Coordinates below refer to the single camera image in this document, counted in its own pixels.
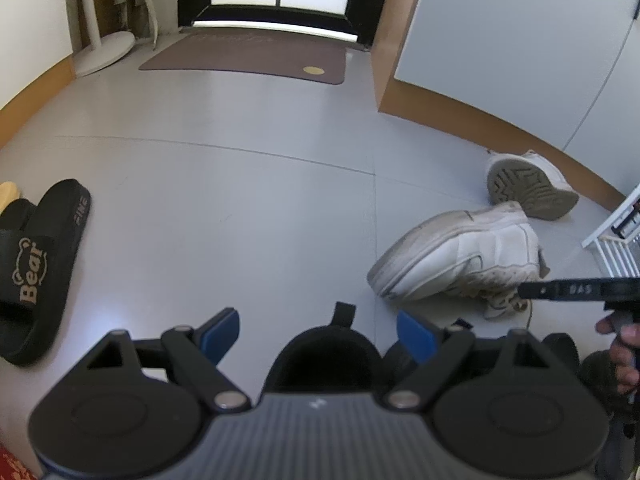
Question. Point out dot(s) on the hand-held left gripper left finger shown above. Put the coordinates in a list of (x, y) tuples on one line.
[(220, 335)]

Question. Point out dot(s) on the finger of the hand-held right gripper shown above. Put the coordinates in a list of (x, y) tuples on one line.
[(537, 291)]

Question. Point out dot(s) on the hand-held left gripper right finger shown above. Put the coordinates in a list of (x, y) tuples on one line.
[(417, 335)]

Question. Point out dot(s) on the white shoe rack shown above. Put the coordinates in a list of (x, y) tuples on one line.
[(615, 255)]

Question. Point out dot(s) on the white sneaker beige laces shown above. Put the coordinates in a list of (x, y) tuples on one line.
[(525, 185), (450, 255)]

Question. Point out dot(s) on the person's right hand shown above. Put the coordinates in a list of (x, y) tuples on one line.
[(630, 360)]

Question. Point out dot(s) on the black slide slipper tan print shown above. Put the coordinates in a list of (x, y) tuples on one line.
[(45, 260), (17, 215)]

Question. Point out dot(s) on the red patterned cloth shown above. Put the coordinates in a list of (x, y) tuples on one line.
[(12, 465)]

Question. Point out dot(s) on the pale yellow slipper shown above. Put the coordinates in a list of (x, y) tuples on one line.
[(7, 194)]

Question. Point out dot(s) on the brown door mat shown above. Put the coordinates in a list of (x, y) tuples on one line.
[(240, 55)]

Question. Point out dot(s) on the white pedestal fan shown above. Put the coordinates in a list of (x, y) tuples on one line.
[(105, 52)]

